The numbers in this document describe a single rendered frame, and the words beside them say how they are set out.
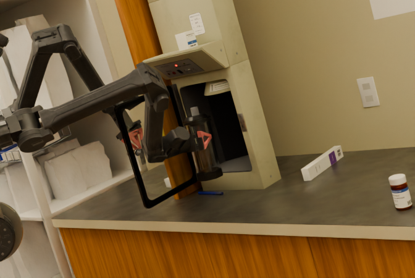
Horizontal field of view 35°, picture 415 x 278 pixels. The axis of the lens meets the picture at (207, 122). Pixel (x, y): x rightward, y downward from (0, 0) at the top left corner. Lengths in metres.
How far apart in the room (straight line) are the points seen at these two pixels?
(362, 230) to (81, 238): 1.44
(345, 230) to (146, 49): 1.12
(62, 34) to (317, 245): 1.03
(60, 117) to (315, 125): 1.24
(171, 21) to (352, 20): 0.67
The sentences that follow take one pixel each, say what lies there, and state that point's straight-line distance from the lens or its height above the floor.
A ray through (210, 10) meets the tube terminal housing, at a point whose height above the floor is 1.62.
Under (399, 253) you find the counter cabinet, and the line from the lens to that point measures 1.92.
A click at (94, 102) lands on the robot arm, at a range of 1.88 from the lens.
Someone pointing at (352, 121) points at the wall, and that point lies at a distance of 2.68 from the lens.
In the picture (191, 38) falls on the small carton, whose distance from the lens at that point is 2.40.
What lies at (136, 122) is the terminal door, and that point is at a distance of 2.44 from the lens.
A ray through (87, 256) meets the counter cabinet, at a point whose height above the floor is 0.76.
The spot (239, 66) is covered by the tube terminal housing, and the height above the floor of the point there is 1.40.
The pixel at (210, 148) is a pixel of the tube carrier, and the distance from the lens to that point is 2.43.
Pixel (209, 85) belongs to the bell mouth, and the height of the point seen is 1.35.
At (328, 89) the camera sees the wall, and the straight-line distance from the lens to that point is 2.69.
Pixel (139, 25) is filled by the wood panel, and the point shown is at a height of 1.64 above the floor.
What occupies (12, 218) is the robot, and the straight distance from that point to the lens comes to 2.26.
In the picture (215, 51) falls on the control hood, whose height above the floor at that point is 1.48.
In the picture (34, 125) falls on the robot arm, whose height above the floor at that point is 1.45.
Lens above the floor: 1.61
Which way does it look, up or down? 9 degrees down
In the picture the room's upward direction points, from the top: 16 degrees counter-clockwise
